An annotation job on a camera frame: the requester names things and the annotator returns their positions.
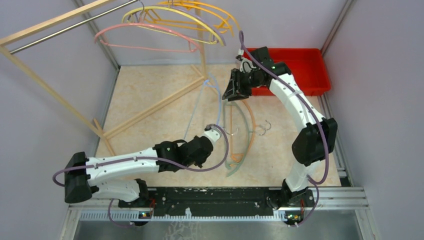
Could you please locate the red plastic bin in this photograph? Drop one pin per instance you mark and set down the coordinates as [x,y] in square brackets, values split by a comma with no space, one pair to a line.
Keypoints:
[307,66]

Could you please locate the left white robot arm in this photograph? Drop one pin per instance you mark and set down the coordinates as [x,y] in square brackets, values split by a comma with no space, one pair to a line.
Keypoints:
[85,177]

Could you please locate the pink wire hanger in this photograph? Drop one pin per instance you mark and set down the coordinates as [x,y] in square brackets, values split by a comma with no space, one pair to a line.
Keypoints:
[192,45]

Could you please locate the metal hanging rod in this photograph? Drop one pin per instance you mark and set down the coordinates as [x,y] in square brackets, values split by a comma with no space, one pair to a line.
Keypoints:
[84,9]

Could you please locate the orange plastic hanger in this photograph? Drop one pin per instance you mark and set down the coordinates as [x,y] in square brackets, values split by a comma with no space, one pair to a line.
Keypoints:
[227,23]
[173,19]

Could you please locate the wooden clothes rack frame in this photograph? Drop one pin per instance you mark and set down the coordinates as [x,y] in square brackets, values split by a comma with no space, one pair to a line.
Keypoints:
[33,123]

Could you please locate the blue wire hanger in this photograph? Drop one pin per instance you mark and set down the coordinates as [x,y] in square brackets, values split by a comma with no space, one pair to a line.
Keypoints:
[210,82]

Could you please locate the green wire hanger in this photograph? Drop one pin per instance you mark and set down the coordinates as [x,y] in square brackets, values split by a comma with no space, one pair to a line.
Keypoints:
[240,142]

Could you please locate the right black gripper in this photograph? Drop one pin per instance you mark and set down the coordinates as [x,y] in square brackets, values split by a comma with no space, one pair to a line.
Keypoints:
[235,86]

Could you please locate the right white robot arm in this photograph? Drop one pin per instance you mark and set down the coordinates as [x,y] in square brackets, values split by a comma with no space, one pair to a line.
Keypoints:
[316,133]

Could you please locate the white cable duct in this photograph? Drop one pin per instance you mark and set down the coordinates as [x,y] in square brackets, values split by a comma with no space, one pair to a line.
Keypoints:
[135,216]

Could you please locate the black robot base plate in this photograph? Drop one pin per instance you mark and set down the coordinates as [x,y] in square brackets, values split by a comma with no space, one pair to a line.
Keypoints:
[219,201]

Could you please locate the orange wire hanger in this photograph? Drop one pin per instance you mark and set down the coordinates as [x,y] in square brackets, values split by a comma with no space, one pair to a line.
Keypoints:
[252,130]

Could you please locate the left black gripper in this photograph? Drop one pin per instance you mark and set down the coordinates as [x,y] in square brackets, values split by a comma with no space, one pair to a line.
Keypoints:
[199,162]

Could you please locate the aluminium frame rail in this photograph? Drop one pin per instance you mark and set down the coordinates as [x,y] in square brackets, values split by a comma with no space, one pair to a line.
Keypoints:
[337,198]

